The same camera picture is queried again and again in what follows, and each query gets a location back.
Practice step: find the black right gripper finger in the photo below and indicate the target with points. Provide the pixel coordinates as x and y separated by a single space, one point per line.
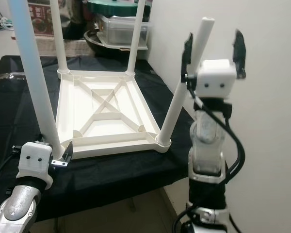
240 53
188 56

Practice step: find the cream plastic children table top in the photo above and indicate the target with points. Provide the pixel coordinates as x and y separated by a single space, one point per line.
106 126

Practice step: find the clear tape strip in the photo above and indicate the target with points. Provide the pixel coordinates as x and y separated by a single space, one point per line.
9 75

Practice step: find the black tablecloth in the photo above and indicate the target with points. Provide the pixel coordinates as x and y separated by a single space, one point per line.
19 107

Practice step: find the clear plastic container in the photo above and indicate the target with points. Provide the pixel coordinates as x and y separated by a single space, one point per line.
116 31

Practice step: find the green pot lid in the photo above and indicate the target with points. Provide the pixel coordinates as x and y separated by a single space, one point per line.
111 7

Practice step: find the black wok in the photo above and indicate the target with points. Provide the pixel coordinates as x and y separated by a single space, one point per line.
97 46

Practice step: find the beige patterned cloth cover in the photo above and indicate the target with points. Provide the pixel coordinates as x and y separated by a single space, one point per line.
77 47

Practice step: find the black plastic bag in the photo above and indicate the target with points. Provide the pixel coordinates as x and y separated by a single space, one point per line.
77 22

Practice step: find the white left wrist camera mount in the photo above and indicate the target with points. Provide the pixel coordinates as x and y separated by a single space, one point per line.
35 162

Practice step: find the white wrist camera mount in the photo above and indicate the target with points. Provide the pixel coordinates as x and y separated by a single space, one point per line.
216 77
35 162

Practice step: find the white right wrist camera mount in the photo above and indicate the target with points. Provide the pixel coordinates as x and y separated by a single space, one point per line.
216 77

